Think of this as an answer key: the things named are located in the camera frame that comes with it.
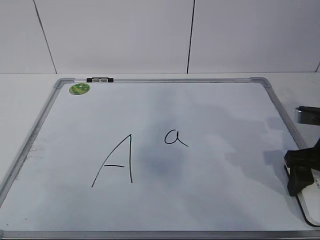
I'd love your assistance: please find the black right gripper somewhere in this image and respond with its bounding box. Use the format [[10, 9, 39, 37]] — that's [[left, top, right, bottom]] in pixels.
[[284, 140, 320, 197]]

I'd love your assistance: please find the white whiteboard eraser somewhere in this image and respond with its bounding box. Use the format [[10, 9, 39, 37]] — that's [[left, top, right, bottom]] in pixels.
[[291, 170, 320, 231]]

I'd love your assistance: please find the black board hanging clip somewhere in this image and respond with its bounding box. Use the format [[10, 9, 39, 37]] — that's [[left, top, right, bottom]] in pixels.
[[86, 77, 114, 83]]

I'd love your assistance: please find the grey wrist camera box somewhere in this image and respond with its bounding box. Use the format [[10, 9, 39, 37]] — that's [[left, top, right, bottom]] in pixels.
[[294, 106, 320, 126]]

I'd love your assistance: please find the white board with aluminium frame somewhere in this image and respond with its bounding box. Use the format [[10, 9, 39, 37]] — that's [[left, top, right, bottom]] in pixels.
[[0, 77, 320, 240]]

